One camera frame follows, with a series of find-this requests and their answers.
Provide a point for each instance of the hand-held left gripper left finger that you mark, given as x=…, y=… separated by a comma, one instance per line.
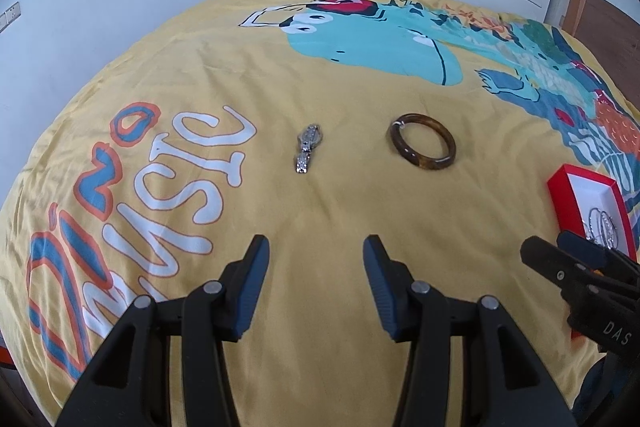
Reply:
x=252, y=282

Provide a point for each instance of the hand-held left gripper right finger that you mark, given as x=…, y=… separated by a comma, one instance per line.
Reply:
x=377, y=282

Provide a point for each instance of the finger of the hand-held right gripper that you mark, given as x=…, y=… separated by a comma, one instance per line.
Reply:
x=580, y=249
x=542, y=262

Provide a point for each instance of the red jewelry box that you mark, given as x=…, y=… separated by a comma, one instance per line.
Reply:
x=585, y=197

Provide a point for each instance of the yellow printed blanket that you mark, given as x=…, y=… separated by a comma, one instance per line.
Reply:
x=325, y=207

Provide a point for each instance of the brown resin bangle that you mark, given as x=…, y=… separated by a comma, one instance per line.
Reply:
x=400, y=149

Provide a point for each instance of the silver wristwatch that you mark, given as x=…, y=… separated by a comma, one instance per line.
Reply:
x=305, y=157

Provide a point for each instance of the brown wooden board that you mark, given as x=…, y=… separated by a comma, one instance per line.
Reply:
x=605, y=22

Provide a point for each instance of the white wall socket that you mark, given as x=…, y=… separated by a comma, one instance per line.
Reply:
x=10, y=16

